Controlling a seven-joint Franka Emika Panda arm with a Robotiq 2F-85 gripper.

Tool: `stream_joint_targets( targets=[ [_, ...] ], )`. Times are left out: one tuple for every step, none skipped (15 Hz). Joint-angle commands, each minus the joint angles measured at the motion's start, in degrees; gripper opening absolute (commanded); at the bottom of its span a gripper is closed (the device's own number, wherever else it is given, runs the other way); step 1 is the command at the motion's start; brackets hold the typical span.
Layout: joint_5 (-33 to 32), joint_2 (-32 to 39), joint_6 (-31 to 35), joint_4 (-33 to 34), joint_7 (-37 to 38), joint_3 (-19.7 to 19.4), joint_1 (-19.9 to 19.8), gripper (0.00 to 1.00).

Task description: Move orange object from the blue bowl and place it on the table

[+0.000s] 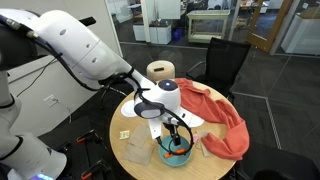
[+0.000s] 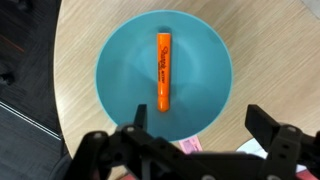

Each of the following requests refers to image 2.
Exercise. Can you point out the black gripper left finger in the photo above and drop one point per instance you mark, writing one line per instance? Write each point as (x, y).
(140, 146)

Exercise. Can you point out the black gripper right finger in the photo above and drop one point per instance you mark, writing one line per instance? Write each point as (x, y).
(286, 150)

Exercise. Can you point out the orange Sharpie highlighter marker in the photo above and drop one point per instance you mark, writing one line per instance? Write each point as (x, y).
(164, 66)

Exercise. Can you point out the blue bowl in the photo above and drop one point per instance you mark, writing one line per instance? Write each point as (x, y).
(130, 80)

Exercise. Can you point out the small white plate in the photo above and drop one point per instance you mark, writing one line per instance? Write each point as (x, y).
(253, 149)

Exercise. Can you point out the pink sugar packet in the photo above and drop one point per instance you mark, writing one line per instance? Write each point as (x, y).
(190, 145)

